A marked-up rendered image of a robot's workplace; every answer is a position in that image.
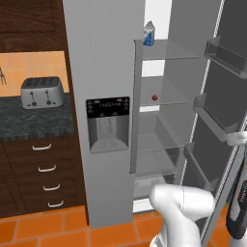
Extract glass fridge shelf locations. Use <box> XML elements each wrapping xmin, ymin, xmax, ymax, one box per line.
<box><xmin>141</xmin><ymin>39</ymin><xmax>201</xmax><ymax>62</ymax></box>
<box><xmin>137</xmin><ymin>110</ymin><xmax>183</xmax><ymax>153</ymax></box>
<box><xmin>139</xmin><ymin>76</ymin><xmax>195</xmax><ymax>107</ymax></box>

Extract dark wood drawer front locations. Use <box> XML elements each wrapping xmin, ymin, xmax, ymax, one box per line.
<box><xmin>7</xmin><ymin>156</ymin><xmax>82</xmax><ymax>179</ymax></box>
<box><xmin>1</xmin><ymin>136</ymin><xmax>79</xmax><ymax>160</ymax></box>
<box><xmin>18</xmin><ymin>194</ymin><xmax>87</xmax><ymax>215</ymax></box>
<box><xmin>13</xmin><ymin>176</ymin><xmax>85</xmax><ymax>199</ymax></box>

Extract white curved drawer handle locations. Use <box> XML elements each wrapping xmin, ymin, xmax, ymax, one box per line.
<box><xmin>42</xmin><ymin>182</ymin><xmax>62</xmax><ymax>192</ymax></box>
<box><xmin>31</xmin><ymin>143</ymin><xmax>53</xmax><ymax>151</ymax></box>
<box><xmin>37</xmin><ymin>164</ymin><xmax>58</xmax><ymax>174</ymax></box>
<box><xmin>46</xmin><ymin>200</ymin><xmax>65</xmax><ymax>208</ymax></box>

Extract dark wood wall cupboard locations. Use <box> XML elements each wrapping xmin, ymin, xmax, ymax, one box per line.
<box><xmin>0</xmin><ymin>0</ymin><xmax>70</xmax><ymax>54</ymax></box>

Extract grey fridge body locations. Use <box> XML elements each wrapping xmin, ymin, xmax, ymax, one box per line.
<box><xmin>132</xmin><ymin>0</ymin><xmax>224</xmax><ymax>214</ymax></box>

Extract clear fridge crisper drawer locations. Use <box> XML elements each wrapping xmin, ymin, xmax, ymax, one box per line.
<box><xmin>132</xmin><ymin>148</ymin><xmax>186</xmax><ymax>201</ymax></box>

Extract silver four-slot toaster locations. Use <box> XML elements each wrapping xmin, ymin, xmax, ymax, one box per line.
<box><xmin>19</xmin><ymin>75</ymin><xmax>65</xmax><ymax>111</ymax></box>

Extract clear fridge door bin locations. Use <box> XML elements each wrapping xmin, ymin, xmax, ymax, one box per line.
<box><xmin>192</xmin><ymin>93</ymin><xmax>247</xmax><ymax>143</ymax></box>
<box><xmin>182</xmin><ymin>142</ymin><xmax>227</xmax><ymax>193</ymax></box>
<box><xmin>204</xmin><ymin>35</ymin><xmax>247</xmax><ymax>80</ymax></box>

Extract grey fridge door handle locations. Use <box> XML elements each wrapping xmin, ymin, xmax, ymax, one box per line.
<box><xmin>129</xmin><ymin>39</ymin><xmax>145</xmax><ymax>175</ymax></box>

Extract grey fridge door with bins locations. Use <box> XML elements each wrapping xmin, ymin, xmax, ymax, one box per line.
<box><xmin>167</xmin><ymin>0</ymin><xmax>247</xmax><ymax>247</ymax></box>

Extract blue and white milk carton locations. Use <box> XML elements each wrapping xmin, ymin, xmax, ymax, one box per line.
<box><xmin>142</xmin><ymin>20</ymin><xmax>156</xmax><ymax>47</ymax></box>

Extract dark wood cupboard door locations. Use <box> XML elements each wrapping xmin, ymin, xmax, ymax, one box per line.
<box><xmin>0</xmin><ymin>142</ymin><xmax>28</xmax><ymax>220</ymax></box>

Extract grey fridge door with dispenser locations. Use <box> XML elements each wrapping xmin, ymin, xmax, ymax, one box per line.
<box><xmin>62</xmin><ymin>0</ymin><xmax>147</xmax><ymax>230</ymax></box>

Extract dark hanging kitchen tool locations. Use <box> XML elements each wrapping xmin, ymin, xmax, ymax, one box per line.
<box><xmin>0</xmin><ymin>66</ymin><xmax>8</xmax><ymax>87</ymax></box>

